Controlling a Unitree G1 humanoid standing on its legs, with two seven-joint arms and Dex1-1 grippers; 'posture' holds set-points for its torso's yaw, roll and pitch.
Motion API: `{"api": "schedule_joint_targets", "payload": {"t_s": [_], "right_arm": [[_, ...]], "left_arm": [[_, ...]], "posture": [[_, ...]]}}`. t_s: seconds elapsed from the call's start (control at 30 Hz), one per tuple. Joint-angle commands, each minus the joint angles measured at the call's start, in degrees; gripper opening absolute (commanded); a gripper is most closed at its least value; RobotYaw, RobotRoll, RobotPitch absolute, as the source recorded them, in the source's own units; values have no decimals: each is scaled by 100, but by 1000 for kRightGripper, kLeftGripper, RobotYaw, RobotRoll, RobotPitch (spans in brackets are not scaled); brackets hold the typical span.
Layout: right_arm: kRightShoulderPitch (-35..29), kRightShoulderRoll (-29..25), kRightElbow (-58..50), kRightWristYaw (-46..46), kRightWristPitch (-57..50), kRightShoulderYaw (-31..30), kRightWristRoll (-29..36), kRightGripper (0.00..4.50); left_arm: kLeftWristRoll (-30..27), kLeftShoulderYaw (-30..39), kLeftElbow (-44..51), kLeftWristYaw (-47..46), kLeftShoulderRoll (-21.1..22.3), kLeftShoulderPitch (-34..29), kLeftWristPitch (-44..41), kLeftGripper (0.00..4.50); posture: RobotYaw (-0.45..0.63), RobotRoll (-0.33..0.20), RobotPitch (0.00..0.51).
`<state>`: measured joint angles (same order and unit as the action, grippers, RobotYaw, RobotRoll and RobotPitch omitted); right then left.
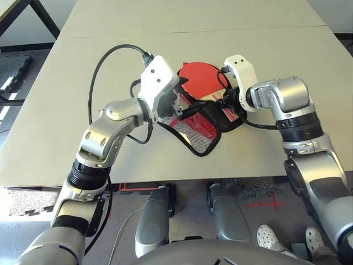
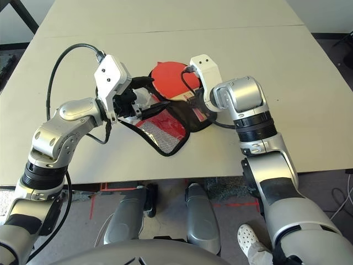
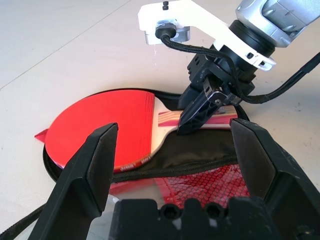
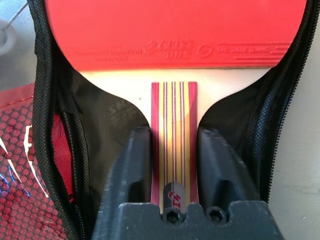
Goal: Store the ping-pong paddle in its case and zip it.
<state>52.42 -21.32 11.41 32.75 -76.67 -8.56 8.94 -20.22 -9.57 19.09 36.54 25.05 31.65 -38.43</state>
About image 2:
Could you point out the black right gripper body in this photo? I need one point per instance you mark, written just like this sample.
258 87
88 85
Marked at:
198 100

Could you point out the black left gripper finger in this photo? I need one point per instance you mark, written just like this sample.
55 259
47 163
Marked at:
155 110
143 82

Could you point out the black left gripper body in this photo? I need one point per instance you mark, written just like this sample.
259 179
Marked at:
124 102

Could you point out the grey plush zipper charm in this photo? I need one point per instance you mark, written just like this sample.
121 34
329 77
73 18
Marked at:
144 99

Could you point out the black and red paddle case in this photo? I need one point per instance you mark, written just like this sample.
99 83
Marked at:
165 135

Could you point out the red ping-pong paddle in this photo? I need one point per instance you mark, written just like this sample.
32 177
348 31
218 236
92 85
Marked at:
171 77

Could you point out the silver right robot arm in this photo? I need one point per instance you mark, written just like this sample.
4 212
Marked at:
248 94

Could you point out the dark speckled floor mat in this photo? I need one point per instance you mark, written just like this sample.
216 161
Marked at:
229 189

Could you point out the grey speckled floor mat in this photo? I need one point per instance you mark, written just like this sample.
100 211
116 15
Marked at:
80 196

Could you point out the grey left robot leg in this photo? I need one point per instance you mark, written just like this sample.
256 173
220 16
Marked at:
127 215

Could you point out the black foam floor tile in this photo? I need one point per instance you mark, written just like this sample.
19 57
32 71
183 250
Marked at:
5 63

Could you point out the grey robot torso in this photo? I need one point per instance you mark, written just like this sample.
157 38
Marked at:
138 254

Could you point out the white perforated clog shoe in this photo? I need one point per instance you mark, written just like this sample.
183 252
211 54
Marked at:
248 238

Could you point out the grey trouser leg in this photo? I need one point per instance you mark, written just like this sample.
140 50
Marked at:
259 255

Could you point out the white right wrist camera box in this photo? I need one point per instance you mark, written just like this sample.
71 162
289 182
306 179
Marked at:
207 69

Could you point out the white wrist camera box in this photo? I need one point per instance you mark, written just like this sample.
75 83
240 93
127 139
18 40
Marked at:
110 71
207 69

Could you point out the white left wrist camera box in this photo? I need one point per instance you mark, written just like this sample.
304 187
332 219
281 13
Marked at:
110 71

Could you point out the black metal frame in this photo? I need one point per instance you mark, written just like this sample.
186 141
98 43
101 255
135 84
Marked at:
27 19

